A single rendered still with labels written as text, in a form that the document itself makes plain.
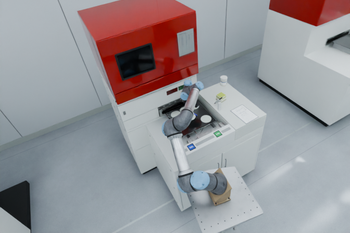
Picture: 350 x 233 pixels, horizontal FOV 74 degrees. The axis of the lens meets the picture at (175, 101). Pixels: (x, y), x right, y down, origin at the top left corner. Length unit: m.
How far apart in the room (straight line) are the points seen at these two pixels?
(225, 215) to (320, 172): 1.66
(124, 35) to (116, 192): 1.88
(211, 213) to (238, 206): 0.20
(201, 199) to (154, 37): 1.26
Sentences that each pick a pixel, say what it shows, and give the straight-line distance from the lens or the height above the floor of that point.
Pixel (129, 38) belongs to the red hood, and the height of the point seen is 1.76.
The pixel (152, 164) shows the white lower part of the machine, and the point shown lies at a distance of 2.87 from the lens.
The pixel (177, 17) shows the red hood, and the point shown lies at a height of 1.81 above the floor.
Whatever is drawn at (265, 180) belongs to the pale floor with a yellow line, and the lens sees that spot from 2.97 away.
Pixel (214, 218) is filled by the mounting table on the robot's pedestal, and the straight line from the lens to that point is 1.81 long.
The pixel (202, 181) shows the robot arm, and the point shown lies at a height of 1.12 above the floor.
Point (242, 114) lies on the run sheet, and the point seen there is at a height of 0.97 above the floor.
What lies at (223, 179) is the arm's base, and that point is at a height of 1.01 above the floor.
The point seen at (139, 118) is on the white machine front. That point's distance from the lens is 2.28.
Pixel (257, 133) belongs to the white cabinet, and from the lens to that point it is 2.36.
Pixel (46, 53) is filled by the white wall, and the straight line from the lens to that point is 3.40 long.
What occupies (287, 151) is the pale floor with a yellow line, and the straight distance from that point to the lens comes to 3.27.
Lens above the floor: 2.50
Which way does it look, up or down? 41 degrees down
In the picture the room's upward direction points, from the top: 8 degrees counter-clockwise
